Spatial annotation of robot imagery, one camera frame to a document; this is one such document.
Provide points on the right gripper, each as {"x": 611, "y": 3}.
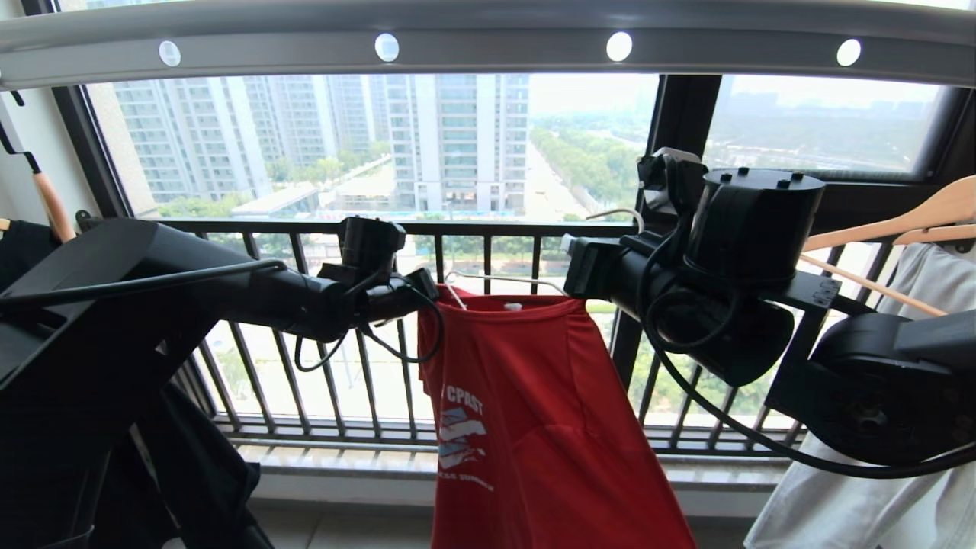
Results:
{"x": 621, "y": 271}

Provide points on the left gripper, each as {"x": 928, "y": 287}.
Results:
{"x": 393, "y": 301}

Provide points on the red printed t-shirt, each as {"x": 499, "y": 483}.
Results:
{"x": 549, "y": 427}

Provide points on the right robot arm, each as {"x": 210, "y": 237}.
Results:
{"x": 877, "y": 381}

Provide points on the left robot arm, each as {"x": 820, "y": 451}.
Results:
{"x": 114, "y": 267}

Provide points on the black garment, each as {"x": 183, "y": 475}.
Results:
{"x": 213, "y": 488}

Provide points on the wooden clothes hanger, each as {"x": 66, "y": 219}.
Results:
{"x": 942, "y": 233}
{"x": 926, "y": 213}

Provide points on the white garment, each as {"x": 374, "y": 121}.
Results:
{"x": 854, "y": 511}

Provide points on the wooden hanger with black hook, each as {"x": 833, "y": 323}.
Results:
{"x": 55, "y": 206}

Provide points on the black balcony railing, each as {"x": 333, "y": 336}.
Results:
{"x": 488, "y": 229}

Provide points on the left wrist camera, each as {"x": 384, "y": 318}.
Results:
{"x": 371, "y": 240}

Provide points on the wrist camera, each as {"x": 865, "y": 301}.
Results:
{"x": 665, "y": 179}
{"x": 371, "y": 240}

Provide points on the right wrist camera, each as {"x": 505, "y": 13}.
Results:
{"x": 665, "y": 179}

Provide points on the black window frame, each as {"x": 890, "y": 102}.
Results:
{"x": 679, "y": 114}

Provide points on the grey clothes rail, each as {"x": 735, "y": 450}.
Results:
{"x": 488, "y": 65}

